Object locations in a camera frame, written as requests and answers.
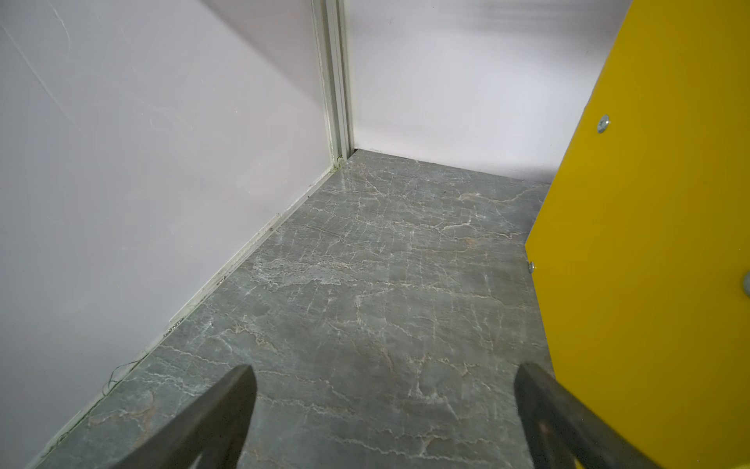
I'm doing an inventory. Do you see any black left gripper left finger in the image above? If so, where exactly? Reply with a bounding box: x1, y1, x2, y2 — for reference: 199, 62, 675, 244
115, 365, 258, 468

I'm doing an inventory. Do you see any yellow wooden bookshelf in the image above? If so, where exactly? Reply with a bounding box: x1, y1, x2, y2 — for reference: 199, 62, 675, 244
527, 1, 749, 468

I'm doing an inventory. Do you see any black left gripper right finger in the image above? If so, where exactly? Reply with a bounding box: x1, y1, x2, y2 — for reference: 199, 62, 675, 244
514, 363, 658, 468

